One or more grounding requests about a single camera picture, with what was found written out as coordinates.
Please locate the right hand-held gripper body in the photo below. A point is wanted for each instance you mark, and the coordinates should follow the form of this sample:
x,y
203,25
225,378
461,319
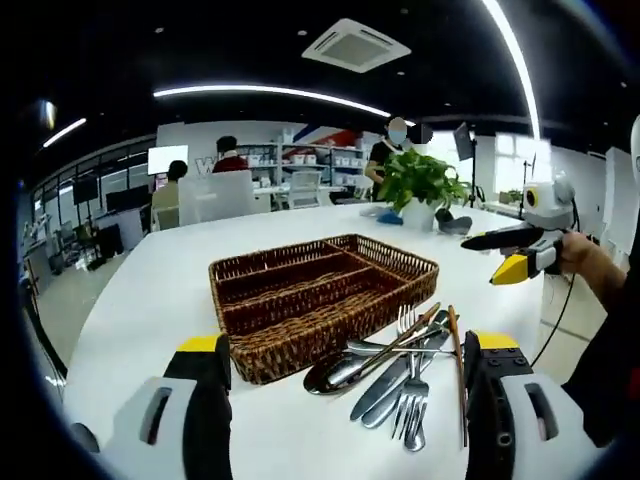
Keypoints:
x,y
550,207

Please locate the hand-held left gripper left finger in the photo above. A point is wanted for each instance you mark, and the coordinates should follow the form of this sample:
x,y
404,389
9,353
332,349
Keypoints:
x,y
150,440

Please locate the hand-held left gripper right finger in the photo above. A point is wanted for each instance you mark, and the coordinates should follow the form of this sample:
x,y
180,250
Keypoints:
x,y
520,430

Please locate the brown wooden chopstick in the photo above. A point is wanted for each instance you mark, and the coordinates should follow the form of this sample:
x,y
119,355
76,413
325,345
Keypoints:
x,y
425,314
457,370

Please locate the silver metal knife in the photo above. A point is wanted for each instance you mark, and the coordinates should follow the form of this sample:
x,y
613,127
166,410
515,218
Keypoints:
x,y
372,397
385,411

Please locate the silver metal spoon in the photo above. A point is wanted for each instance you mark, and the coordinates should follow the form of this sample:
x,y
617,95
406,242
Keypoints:
x,y
320,380
365,346

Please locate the brown wicker utensil storage basket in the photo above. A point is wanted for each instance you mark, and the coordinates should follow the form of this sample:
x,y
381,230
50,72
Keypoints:
x,y
280,300

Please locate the white storage shelf with bins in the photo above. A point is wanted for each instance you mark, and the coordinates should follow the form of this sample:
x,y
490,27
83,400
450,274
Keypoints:
x,y
310,160

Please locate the person's right hand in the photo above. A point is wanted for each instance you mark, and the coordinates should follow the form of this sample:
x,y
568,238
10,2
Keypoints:
x,y
580,252

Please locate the small green plant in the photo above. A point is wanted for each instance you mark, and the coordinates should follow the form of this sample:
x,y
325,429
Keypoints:
x,y
511,196

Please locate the dark grey device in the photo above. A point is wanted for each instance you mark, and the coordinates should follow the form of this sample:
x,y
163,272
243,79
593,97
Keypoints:
x,y
455,222

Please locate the green plant in white pot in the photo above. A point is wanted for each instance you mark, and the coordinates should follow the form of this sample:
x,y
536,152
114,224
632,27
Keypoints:
x,y
417,180

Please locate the person's black clothing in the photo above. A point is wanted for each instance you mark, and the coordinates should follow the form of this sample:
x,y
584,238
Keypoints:
x,y
610,380

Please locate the white chest-worn device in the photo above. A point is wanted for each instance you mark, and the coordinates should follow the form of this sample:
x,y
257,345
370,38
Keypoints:
x,y
636,150

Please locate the black studio light on stand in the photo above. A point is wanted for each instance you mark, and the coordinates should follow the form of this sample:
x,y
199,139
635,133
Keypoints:
x,y
464,137

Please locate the blue cloth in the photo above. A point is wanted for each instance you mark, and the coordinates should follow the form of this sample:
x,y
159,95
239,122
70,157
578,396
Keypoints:
x,y
390,217

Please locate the white ceiling light strip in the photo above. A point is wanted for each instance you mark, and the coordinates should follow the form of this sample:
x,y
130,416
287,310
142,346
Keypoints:
x,y
260,89
64,132
520,65

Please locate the white office chair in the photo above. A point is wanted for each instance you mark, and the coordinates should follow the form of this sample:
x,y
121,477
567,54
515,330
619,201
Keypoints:
x,y
305,190

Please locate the white ceiling air conditioner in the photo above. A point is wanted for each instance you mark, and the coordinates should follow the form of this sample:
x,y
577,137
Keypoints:
x,y
356,46

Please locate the black monitor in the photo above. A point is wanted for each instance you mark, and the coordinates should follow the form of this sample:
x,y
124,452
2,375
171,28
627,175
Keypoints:
x,y
86,190
127,197

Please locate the white partition panel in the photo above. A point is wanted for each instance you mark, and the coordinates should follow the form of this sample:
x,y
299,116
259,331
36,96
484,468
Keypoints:
x,y
215,197

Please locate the bright white monitor screen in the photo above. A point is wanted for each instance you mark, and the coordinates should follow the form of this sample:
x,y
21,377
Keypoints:
x,y
168,159

